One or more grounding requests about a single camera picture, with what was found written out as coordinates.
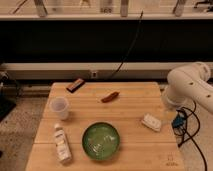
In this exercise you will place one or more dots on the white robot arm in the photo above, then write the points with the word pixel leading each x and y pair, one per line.
pixel 189 82

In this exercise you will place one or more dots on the green ceramic bowl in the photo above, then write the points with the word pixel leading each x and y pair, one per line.
pixel 100 141

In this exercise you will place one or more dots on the dark brown rectangular block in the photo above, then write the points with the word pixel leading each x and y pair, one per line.
pixel 75 85

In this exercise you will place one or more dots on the clear plastic cup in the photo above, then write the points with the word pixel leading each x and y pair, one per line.
pixel 60 106

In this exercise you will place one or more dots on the white rectangular box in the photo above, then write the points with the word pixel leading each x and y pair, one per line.
pixel 152 122

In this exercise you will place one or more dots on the white lotion bottle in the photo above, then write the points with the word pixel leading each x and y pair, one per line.
pixel 62 145

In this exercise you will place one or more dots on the blue device on floor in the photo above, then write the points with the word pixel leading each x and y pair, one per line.
pixel 178 121

